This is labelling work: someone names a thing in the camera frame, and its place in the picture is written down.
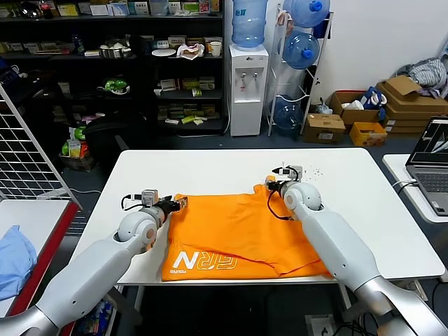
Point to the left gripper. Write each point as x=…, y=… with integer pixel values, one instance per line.
x=168, y=206

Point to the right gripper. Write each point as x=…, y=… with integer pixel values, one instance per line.
x=274, y=183

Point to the orange t-shirt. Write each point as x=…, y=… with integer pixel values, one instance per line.
x=231, y=238

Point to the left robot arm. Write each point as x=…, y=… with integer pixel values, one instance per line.
x=98, y=266

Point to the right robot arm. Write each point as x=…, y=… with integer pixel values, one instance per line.
x=336, y=238

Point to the pile of grey clothes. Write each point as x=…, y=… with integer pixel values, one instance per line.
x=427, y=73

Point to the blue water bottle lying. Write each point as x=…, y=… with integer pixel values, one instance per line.
x=306, y=12
x=299, y=50
x=287, y=113

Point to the closed brown cardboard box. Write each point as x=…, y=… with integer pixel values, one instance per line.
x=323, y=129

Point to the white water dispenser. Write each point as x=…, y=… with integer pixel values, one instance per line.
x=248, y=94

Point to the black office chair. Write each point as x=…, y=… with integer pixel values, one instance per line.
x=112, y=136

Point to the white bottle rack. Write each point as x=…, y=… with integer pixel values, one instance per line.
x=315, y=87

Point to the yellow cardboard box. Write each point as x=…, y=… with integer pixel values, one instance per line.
x=367, y=134

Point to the open brown cardboard box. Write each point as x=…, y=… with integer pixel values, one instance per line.
x=357, y=115

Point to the basket of snack packs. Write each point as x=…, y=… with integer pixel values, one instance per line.
x=75, y=150

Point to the white side table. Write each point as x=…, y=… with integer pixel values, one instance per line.
x=395, y=168

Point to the blue white bag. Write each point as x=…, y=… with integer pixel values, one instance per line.
x=372, y=98

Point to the green packaged goods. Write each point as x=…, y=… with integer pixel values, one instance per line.
x=115, y=85

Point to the black storage shelf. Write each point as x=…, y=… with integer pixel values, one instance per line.
x=147, y=70

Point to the red-edged white table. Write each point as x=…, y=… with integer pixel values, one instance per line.
x=42, y=224

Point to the white paper cup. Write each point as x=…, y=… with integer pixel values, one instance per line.
x=215, y=48

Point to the white floor power strip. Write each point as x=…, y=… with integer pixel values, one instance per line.
x=320, y=325

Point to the white pink plastic bag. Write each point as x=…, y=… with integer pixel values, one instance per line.
x=189, y=52

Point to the white plate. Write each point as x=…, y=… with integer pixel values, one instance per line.
x=163, y=52

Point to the grey laptop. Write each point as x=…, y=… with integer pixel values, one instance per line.
x=432, y=175

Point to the stack of flat cardboard boxes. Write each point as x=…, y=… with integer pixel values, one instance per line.
x=416, y=112

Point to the blue water bottle upright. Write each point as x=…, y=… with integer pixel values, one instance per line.
x=249, y=24

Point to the metal bowl with buns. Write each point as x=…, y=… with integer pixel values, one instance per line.
x=113, y=50

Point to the light blue cloth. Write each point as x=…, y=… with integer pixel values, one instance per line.
x=14, y=262

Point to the cola bottle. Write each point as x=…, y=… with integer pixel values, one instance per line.
x=45, y=8

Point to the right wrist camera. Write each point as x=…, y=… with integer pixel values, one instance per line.
x=288, y=173

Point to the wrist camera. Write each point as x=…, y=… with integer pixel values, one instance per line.
x=150, y=197
x=288, y=173

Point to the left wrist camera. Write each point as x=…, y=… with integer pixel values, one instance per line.
x=150, y=197

